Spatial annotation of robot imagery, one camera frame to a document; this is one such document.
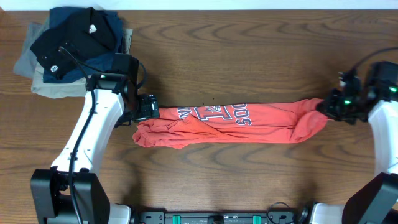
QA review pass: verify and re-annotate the grey folded garment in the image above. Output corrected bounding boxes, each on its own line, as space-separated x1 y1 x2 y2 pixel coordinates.
13 18 49 79

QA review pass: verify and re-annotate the black folded polo shirt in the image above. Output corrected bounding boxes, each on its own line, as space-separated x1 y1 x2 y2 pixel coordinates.
29 7 116 80

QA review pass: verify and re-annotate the navy folded shirt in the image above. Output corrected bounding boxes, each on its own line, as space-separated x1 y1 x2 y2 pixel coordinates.
42 6 124 84

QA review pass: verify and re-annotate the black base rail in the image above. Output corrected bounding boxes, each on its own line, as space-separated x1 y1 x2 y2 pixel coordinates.
131 210 310 224

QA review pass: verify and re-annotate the khaki folded garment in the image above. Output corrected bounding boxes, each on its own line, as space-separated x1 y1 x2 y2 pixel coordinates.
30 27 134 100

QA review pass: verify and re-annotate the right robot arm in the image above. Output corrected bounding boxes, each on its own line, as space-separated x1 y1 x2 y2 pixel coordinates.
306 69 397 223

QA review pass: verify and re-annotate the red soccer t-shirt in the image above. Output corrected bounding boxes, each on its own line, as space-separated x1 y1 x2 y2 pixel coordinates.
132 98 328 149

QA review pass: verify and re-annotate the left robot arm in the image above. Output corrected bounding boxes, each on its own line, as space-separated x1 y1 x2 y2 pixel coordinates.
30 73 159 224

